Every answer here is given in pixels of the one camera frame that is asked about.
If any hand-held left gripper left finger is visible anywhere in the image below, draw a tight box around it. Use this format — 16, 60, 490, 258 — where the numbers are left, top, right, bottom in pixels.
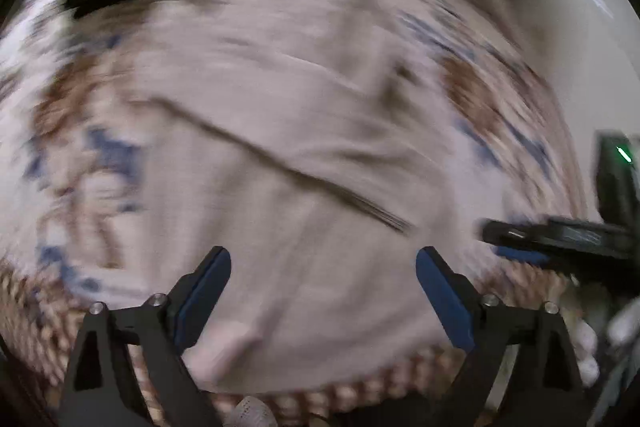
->
57, 246, 232, 427

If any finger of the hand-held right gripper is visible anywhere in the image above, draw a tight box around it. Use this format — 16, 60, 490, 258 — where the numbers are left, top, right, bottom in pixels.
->
480, 216, 553, 268

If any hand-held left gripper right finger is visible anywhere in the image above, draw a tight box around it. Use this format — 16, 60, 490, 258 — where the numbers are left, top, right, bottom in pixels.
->
416, 246, 596, 427

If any white t-shirt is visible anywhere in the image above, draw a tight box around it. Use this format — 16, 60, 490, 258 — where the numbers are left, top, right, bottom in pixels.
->
115, 0, 481, 395

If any white fluffy cloth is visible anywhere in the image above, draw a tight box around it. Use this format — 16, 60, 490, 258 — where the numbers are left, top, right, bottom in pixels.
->
562, 279, 640, 413

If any white headboard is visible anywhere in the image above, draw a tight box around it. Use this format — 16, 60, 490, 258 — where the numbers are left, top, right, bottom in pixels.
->
480, 0, 640, 228

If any floral bed sheet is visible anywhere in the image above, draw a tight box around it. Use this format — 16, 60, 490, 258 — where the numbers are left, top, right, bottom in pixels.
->
0, 0, 601, 427

